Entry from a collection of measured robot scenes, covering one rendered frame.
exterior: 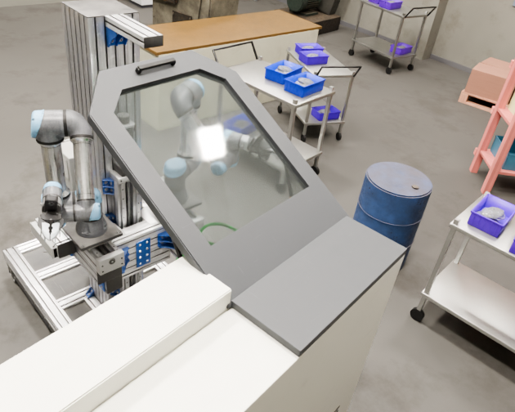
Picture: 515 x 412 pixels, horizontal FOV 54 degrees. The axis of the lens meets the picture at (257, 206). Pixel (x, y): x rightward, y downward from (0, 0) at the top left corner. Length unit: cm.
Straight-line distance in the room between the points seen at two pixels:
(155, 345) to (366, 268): 82
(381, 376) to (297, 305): 194
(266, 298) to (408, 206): 235
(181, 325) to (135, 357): 16
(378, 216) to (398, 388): 124
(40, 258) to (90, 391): 251
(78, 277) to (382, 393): 212
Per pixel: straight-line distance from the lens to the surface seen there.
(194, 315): 153
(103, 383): 140
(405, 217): 392
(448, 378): 373
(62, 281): 362
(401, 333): 386
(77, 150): 230
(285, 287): 172
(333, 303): 170
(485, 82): 806
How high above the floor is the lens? 268
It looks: 35 degrees down
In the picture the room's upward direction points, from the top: 8 degrees clockwise
